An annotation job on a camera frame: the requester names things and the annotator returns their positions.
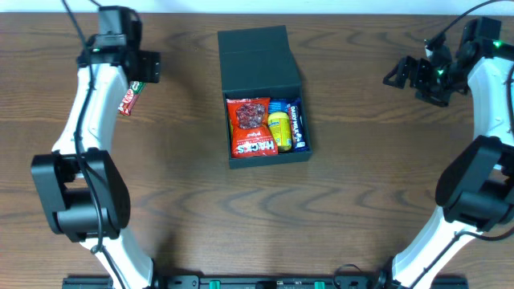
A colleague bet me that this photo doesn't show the red KitKat bar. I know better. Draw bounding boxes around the red KitKat bar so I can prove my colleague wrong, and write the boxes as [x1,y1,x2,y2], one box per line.
[118,81,146,116]

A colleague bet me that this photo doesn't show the red Hacks candy bag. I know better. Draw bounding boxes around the red Hacks candy bag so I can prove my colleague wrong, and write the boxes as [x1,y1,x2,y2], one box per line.
[226,97,278,158]

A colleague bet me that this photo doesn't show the blue Oreo cookie pack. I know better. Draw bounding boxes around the blue Oreo cookie pack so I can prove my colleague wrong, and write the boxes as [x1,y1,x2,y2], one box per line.
[268,99,289,114]

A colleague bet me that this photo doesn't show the purple Dairy Milk bar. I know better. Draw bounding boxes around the purple Dairy Milk bar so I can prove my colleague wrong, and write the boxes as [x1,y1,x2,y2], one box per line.
[287,99,308,152]

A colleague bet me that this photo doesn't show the dark green box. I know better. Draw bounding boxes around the dark green box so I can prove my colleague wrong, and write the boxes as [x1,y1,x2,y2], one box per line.
[218,26,312,169]

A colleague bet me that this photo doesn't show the yellow cylindrical candy container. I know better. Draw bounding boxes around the yellow cylindrical candy container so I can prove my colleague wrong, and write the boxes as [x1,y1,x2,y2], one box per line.
[267,112,292,153]

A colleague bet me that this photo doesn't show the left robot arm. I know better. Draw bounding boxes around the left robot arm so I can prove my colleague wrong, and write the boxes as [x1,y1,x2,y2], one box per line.
[31,6,167,288]

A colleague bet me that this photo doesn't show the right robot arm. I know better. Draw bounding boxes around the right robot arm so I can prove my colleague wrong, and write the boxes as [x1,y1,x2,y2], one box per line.
[375,17,513,288]

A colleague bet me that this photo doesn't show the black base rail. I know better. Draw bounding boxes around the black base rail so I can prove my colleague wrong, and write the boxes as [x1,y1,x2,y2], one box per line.
[61,275,469,289]

